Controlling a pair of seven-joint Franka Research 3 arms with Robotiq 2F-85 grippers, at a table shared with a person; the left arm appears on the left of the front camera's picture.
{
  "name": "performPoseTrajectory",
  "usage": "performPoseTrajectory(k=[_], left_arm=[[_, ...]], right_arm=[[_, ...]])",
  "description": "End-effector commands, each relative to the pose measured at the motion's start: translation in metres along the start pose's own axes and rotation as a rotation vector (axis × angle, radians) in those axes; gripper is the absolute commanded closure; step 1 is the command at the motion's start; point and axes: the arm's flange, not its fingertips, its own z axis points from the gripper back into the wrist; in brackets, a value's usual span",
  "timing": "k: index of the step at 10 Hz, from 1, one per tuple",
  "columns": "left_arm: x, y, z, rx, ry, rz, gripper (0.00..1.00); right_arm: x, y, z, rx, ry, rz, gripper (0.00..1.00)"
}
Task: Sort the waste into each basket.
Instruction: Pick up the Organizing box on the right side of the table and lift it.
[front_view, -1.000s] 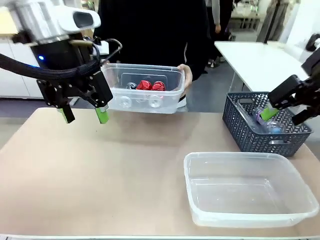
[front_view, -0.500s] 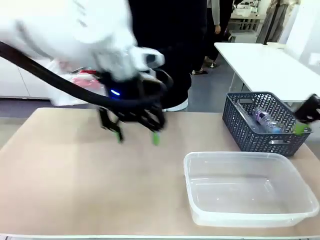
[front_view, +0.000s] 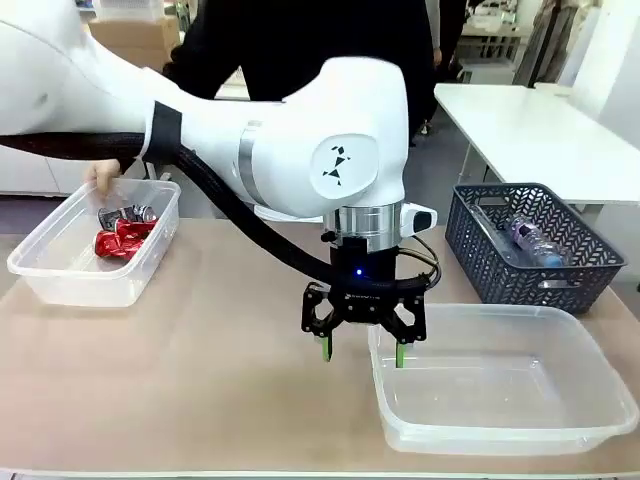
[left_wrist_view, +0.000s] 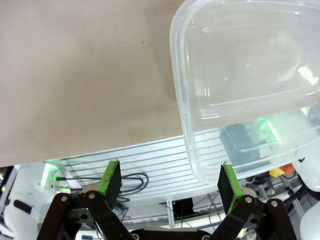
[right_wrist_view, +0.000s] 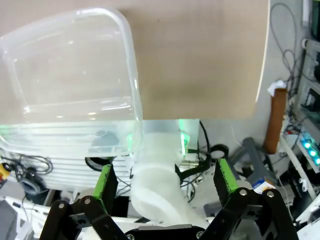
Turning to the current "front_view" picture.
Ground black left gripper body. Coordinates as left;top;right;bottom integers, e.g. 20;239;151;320
327;238;402;327

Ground crushed red can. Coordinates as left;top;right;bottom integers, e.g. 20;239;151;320
94;218;159;260

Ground dark grey lattice basket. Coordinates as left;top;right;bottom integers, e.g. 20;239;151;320
444;181;629;317

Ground translucent white storage box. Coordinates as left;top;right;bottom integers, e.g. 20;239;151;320
91;0;165;21

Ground large white table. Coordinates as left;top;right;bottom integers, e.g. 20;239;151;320
433;82;640;207

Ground black sleeved left arm cable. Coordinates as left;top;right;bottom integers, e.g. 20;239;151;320
0;131;442;301

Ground crushed silver black can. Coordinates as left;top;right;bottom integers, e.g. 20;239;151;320
97;203;159;227

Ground plastic bottle purple label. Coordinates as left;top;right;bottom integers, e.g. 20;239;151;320
506;214;567;269

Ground small white background desk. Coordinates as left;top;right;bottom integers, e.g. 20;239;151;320
458;22;522;85

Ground clear plastic bottle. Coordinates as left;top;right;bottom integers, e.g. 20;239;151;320
466;201;516;251

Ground white folding table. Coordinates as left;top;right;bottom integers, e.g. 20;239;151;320
214;64;250;100

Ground person's right hand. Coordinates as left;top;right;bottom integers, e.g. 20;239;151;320
83;159;123;194

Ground bystander with grey sleeve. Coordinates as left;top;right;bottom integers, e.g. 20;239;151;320
429;0;445;66

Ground person's right forearm black sleeve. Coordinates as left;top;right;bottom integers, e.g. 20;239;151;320
162;29;242;101

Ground clear plastic container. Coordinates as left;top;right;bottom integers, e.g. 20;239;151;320
6;178;182;308
367;301;640;457

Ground person in black top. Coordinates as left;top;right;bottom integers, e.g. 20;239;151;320
163;0;436;147

